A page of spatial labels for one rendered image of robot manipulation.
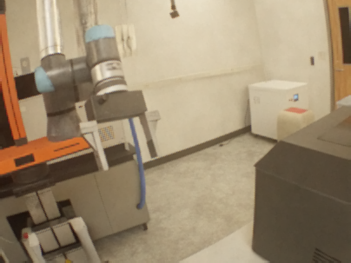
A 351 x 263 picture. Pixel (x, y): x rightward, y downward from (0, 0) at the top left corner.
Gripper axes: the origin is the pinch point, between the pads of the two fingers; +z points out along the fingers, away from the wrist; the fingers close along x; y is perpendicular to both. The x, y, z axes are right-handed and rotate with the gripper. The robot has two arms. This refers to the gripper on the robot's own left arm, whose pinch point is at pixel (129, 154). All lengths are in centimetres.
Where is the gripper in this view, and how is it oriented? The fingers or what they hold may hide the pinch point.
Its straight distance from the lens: 56.0
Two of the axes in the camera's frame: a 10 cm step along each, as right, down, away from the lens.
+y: 6.0, -2.9, -7.5
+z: 3.0, 9.5, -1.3
